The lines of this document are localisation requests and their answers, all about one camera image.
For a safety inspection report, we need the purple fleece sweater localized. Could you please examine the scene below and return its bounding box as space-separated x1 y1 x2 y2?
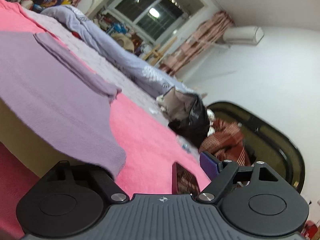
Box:
1 31 126 178

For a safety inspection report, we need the red plaid shirt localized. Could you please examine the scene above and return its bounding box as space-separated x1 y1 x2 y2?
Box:
199 119 251 166

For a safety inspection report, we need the smartphone in red case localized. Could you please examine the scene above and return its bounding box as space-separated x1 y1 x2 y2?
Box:
171 162 200 197

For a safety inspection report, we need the dark bed headboard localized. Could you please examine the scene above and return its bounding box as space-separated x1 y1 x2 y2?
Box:
208 101 305 193

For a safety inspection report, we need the pink fleece blanket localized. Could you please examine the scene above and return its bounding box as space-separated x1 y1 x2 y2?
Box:
1 1 208 239

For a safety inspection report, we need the black and beige jacket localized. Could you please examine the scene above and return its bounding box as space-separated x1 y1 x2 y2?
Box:
156 87 210 148

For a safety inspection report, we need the lilac patterned bed sheet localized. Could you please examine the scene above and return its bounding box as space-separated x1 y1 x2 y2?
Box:
23 8 168 126

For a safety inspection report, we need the lavender blue duvet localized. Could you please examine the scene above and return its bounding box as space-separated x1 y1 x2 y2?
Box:
41 5 195 98

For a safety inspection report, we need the wooden easel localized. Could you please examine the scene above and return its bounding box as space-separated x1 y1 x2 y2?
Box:
142 36 177 66

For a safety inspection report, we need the pink floral right curtain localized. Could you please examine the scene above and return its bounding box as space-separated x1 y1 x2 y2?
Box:
159 10 234 76

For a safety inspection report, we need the white air conditioner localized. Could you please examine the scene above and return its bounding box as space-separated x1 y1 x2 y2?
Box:
222 26 264 46

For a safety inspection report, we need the window with grille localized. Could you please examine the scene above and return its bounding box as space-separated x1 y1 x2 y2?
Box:
107 0 204 44

